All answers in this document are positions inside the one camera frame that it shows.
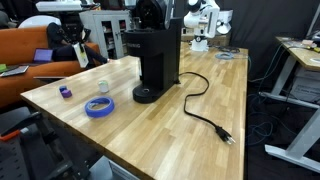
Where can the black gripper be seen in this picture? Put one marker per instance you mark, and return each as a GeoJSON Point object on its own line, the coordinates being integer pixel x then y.
{"type": "Point", "coordinates": [71, 23]}

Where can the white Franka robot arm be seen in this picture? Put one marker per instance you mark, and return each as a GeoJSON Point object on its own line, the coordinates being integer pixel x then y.
{"type": "Point", "coordinates": [206, 16]}

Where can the small white cup green rim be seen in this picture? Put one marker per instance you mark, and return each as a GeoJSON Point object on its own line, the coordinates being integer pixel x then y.
{"type": "Point", "coordinates": [103, 87]}

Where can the person in black clothes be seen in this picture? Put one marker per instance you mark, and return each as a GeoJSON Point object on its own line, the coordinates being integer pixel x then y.
{"type": "Point", "coordinates": [63, 53]}

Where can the grey cabinet with glass doors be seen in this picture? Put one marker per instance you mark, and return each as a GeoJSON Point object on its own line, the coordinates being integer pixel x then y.
{"type": "Point", "coordinates": [100, 20]}

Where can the purple laptop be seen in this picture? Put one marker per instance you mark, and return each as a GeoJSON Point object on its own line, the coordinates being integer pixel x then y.
{"type": "Point", "coordinates": [42, 55]}

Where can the white round chair back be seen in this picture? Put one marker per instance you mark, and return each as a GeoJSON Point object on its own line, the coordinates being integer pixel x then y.
{"type": "Point", "coordinates": [36, 21]}

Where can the blue block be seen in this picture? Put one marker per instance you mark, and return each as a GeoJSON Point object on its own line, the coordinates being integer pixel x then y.
{"type": "Point", "coordinates": [62, 88]}

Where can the purple block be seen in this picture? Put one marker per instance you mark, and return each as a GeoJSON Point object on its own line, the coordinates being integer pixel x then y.
{"type": "Point", "coordinates": [66, 94]}

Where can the orange sofa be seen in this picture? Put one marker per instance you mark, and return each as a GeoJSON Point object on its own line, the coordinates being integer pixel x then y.
{"type": "Point", "coordinates": [20, 43]}

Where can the grey tablet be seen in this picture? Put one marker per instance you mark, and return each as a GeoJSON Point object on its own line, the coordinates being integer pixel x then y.
{"type": "Point", "coordinates": [15, 71]}

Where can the black Keurig coffee machine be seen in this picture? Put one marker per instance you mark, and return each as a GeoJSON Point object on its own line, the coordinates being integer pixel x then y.
{"type": "Point", "coordinates": [156, 50]}

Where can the blue tape roll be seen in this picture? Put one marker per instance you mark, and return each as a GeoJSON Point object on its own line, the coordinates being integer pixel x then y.
{"type": "Point", "coordinates": [100, 114]}

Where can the green flat object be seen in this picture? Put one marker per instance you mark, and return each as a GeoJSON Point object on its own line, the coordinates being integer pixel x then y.
{"type": "Point", "coordinates": [2, 67]}

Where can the black metal stand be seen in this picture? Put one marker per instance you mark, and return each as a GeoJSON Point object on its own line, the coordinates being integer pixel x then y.
{"type": "Point", "coordinates": [36, 156]}

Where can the white labelled bin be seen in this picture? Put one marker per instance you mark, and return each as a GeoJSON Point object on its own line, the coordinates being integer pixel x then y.
{"type": "Point", "coordinates": [113, 171]}

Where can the wooden side desk white legs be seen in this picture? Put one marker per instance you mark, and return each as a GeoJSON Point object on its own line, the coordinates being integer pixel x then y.
{"type": "Point", "coordinates": [300, 55]}

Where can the pink small box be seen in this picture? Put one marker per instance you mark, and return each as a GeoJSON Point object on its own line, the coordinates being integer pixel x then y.
{"type": "Point", "coordinates": [306, 43]}

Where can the white storage box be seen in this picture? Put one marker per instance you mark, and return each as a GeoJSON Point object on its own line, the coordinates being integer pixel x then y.
{"type": "Point", "coordinates": [305, 85]}

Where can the white disc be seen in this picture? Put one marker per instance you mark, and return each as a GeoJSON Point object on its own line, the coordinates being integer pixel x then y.
{"type": "Point", "coordinates": [316, 60]}

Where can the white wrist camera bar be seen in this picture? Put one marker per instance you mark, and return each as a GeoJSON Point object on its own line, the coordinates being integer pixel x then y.
{"type": "Point", "coordinates": [58, 6]}

